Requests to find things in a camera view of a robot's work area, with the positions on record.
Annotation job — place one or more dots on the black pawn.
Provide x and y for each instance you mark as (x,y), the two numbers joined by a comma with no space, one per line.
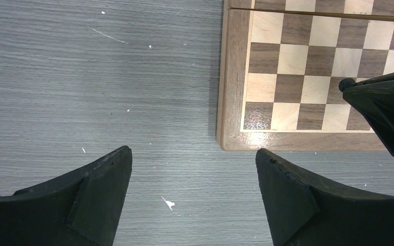
(346,83)

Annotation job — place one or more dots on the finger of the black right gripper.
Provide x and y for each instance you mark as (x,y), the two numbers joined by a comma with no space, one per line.
(374,100)

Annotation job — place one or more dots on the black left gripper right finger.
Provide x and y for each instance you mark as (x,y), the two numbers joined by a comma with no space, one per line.
(305,208)

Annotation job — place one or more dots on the wooden chess board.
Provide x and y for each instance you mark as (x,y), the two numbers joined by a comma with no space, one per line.
(281,64)

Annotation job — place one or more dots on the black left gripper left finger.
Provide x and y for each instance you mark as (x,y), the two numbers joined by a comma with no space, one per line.
(81,207)

